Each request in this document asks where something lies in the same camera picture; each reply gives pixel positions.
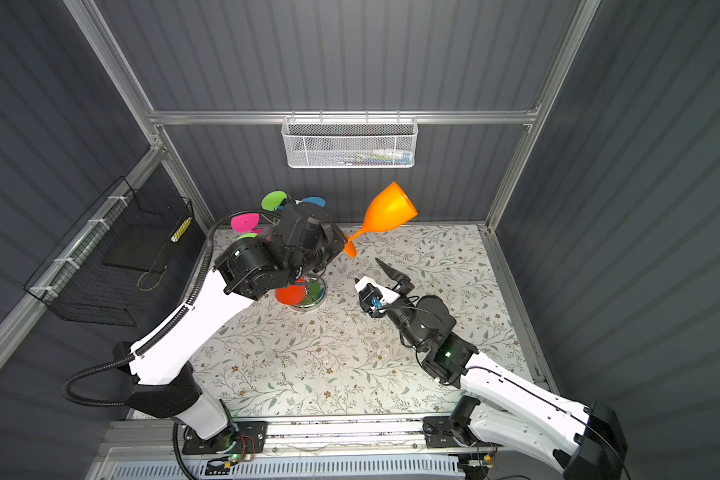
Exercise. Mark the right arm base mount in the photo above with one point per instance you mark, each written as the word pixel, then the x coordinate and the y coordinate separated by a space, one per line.
pixel 439 434

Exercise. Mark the black wire wall basket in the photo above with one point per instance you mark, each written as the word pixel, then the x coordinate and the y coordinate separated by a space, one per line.
pixel 107 272

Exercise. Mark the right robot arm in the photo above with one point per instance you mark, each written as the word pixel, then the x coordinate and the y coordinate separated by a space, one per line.
pixel 497 406

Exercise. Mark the white wire wall basket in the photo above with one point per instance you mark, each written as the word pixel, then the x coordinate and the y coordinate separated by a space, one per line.
pixel 363 143

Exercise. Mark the green wine glass back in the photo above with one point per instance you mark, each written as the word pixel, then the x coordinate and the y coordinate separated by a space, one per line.
pixel 273 200

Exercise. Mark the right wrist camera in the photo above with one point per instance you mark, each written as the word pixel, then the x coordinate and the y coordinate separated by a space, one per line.
pixel 374 299

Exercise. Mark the chrome wine glass rack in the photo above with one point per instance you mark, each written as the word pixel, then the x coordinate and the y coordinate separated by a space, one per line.
pixel 290 200

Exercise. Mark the red wine glass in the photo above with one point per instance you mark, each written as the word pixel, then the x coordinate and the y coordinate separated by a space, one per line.
pixel 292 294

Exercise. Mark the yellow marker in basket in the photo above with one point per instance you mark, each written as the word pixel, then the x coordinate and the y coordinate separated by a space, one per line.
pixel 181 229

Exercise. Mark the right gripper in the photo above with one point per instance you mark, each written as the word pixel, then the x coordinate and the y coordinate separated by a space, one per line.
pixel 403 279

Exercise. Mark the blue wine glass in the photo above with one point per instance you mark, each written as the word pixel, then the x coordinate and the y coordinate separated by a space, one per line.
pixel 318 201

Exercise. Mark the white perforated cable tray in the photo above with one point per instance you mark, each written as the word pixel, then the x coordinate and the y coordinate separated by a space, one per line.
pixel 419 466

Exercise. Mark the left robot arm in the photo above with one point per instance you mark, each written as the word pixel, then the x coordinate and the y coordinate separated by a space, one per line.
pixel 162 380

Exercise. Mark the pink wine glass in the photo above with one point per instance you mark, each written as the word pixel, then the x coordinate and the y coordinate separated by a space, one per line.
pixel 246 223

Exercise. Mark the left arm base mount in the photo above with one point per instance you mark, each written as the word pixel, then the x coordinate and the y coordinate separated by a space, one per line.
pixel 245 438

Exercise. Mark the orange wine glass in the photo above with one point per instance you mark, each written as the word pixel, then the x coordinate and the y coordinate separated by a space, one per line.
pixel 389 210

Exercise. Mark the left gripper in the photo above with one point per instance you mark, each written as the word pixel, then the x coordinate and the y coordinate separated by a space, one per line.
pixel 336 239

